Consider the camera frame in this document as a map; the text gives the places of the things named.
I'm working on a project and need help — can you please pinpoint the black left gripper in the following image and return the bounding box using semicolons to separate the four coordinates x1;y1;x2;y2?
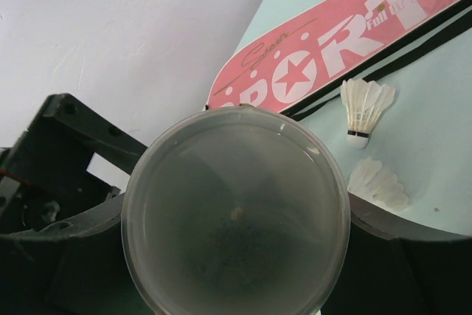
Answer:
1;94;146;234

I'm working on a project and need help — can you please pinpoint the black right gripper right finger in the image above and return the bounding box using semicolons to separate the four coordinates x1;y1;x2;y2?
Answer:
322;195;471;315

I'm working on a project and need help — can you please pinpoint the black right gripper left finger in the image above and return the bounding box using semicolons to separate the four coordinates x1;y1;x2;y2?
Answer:
1;195;148;314

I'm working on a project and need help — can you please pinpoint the white shuttlecock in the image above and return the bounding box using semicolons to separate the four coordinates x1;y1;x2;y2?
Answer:
347;158;410;212
340;79;395;149

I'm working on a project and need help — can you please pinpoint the pink racket bag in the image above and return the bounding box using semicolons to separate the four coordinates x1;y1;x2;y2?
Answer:
206;0;464;113

